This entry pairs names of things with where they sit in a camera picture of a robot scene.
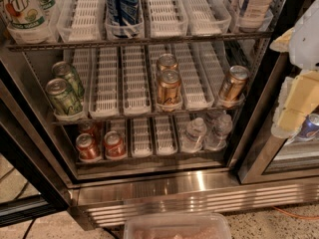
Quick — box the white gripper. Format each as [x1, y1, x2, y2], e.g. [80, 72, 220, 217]
[270, 28, 319, 138]

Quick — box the red coke can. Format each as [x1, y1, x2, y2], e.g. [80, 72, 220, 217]
[78, 121, 100, 141]
[76, 133, 102, 162]
[103, 131, 127, 160]

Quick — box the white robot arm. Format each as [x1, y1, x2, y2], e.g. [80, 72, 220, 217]
[270, 0, 319, 138]

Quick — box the blue can behind glass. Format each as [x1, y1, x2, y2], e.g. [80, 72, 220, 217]
[297, 114, 319, 140]

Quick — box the gold can right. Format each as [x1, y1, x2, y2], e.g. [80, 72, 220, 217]
[218, 66, 250, 102]

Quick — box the gold can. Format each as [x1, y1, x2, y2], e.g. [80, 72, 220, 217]
[218, 66, 250, 102]
[157, 53, 178, 71]
[157, 70, 181, 106]

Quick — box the closed glass fridge door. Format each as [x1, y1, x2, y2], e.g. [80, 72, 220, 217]
[237, 53, 319, 184]

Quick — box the gold can front middle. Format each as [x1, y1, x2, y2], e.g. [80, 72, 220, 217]
[157, 70, 181, 106]

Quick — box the gold can rear middle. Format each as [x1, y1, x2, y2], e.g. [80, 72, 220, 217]
[157, 53, 178, 71]

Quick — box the green can front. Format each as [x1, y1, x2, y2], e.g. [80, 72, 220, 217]
[45, 78, 83, 116]

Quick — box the green can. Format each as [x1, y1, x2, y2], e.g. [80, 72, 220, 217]
[52, 61, 85, 101]
[45, 78, 83, 116]

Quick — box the green can rear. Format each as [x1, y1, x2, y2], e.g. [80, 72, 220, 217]
[52, 61, 85, 101]

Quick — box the open fridge door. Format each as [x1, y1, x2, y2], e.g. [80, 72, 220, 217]
[0, 54, 72, 226]

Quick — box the clear water bottle right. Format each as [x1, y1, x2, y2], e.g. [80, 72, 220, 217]
[204, 114, 232, 151]

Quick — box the clear water bottle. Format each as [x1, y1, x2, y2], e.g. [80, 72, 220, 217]
[204, 114, 232, 151]
[181, 118, 207, 152]

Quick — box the white labelled bottle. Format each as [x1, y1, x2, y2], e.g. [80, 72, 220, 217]
[237, 0, 272, 32]

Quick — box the clear water bottle left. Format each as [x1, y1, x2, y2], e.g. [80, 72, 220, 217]
[181, 118, 207, 152]

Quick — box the blue pepsi bottle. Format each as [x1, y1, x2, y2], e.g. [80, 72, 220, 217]
[106, 0, 143, 39]

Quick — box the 7up bottle front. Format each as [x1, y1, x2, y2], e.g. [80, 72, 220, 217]
[1, 0, 46, 30]

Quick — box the middle wire shelf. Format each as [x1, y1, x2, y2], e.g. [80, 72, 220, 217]
[52, 106, 241, 125]

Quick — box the wire shelf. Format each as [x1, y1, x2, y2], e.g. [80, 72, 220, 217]
[52, 106, 241, 125]
[5, 31, 272, 52]

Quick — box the orange cable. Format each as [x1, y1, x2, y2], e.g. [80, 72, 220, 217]
[272, 206, 319, 221]

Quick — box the top wire shelf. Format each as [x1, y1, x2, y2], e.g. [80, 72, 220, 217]
[5, 31, 272, 52]

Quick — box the black cable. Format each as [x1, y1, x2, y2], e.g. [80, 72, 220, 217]
[21, 218, 38, 239]

